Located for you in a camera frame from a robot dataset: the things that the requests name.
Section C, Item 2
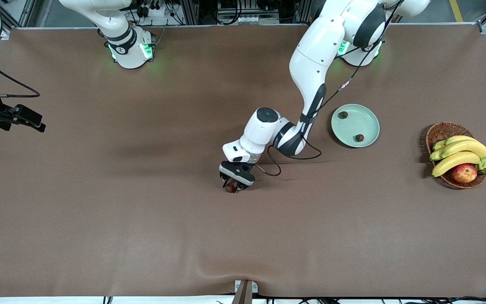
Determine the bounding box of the brown wicker basket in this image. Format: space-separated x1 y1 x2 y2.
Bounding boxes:
425 122 486 190

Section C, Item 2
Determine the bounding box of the grey metal table clamp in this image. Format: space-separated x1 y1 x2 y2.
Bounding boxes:
231 280 259 304

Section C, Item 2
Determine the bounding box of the red yellow apple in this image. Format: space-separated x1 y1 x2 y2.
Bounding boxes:
451 163 478 184

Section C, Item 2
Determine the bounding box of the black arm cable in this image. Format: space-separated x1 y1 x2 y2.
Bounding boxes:
0 47 41 98
251 25 395 177

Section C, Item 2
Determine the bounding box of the yellow banana bunch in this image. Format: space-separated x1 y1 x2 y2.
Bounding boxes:
429 135 486 178

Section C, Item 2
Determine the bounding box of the pale green round plate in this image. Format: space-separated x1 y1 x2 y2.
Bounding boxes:
331 103 381 148

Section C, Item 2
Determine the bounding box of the brown table mat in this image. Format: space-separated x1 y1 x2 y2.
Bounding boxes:
0 24 486 298

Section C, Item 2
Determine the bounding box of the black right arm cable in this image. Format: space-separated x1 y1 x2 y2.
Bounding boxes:
0 47 41 98

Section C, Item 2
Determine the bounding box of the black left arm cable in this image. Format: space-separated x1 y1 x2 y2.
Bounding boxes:
251 25 395 177

